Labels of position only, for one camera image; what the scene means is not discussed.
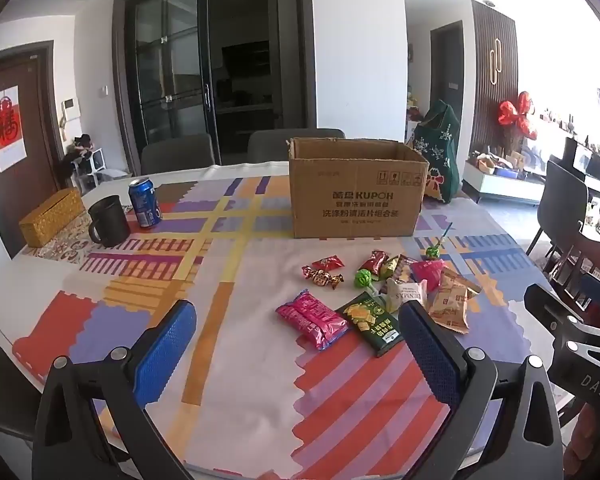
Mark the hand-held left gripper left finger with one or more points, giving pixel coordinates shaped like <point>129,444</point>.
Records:
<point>166,344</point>

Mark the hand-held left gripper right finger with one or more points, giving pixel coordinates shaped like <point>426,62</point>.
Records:
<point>430,350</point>

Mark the light green candy packet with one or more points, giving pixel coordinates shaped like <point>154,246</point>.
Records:
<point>389,267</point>

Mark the green lollipop with green stick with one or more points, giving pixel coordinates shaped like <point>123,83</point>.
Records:
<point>434,251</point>

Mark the brown cardboard box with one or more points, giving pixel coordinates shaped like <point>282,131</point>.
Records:
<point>355,195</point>

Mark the person's right hand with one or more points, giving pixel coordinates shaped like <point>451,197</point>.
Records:
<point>580,440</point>

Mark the dark wooden chair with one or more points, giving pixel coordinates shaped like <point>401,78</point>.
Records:
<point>587,260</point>

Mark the tan biscuit packet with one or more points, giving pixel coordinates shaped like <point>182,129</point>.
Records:
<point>460,280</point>
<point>447,310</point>

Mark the white snack packet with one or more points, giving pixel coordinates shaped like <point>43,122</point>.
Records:
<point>400,295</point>

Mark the dark green cracker packet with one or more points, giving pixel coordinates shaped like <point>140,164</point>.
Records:
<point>370,325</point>

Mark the magenta snack packet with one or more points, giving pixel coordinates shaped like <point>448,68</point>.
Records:
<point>427,275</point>

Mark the brown striped chip packet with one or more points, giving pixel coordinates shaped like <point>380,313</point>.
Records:
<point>404,270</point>

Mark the red snack packet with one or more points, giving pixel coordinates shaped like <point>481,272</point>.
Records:
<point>372,261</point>

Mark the colourful patterned tablecloth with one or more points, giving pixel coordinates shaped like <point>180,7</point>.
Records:
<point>260,270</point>

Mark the pink snack packet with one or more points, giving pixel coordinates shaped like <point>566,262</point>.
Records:
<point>312,317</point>

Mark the white coffee table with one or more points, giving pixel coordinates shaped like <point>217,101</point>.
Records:
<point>505,189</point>

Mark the red brown wrapped candy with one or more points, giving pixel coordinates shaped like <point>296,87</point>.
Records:
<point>322,277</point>

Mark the black mug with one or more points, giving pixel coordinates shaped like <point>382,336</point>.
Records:
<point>111,222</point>

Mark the small red candy packet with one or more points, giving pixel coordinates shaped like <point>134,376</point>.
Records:
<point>327,263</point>

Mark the floral patterned mat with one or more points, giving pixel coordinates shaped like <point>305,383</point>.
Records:
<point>70,249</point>

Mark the blue soda can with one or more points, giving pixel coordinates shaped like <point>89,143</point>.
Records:
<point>144,205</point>

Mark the yellow woven tissue box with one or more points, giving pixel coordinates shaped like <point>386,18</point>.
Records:
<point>50,220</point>

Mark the green festive tote bag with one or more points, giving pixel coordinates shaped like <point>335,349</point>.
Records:
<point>437,160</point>

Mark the white storage rack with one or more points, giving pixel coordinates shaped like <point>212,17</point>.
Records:
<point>92,167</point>

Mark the red foil balloons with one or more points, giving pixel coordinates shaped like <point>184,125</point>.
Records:
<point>517,112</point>

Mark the brown entry door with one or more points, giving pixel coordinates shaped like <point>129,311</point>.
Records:
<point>35,185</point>

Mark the black bag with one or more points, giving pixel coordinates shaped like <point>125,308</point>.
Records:
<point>82,144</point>

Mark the white intercom panel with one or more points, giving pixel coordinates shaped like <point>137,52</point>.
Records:
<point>70,115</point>

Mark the dark interior door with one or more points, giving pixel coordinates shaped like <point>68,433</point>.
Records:
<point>447,70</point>

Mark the dark glass sliding door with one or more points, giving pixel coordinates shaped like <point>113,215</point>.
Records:
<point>180,70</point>

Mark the wooden slat wall panel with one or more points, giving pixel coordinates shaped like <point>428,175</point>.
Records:
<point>495,50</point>

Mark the red wall poster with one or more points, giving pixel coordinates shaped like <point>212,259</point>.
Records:
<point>9,130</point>

